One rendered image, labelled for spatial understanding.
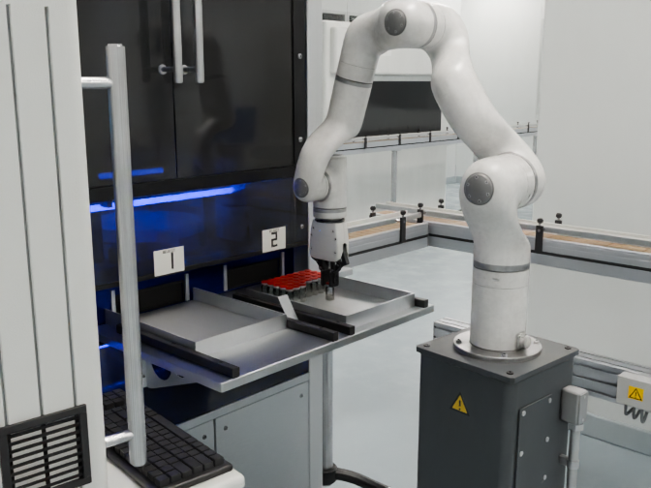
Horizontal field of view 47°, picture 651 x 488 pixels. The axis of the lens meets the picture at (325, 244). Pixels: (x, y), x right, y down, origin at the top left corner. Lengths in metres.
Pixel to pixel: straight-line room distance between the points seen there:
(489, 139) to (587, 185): 1.52
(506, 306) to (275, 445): 0.88
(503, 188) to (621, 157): 1.60
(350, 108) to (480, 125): 0.34
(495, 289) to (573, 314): 1.66
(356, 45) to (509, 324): 0.71
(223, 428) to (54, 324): 1.08
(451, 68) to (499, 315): 0.53
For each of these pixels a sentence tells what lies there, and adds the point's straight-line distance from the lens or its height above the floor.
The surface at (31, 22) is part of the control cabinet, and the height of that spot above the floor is 1.50.
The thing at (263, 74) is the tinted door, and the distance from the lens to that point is 1.97.
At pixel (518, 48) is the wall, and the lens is 10.70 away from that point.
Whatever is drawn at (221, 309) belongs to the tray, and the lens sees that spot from 1.89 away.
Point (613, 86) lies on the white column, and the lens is 3.09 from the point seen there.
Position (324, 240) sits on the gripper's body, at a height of 1.04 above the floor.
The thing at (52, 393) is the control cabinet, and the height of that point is 1.03.
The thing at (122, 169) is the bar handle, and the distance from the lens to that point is 1.05.
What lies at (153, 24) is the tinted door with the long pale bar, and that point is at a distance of 1.77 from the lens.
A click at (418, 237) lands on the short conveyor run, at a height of 0.89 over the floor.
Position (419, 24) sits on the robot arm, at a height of 1.55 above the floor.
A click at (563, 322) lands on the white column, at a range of 3.29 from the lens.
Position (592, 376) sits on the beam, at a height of 0.50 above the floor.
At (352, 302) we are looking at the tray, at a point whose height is 0.88.
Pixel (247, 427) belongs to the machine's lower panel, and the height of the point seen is 0.51.
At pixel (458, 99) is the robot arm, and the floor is 1.40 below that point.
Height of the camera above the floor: 1.43
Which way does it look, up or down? 12 degrees down
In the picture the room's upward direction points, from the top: straight up
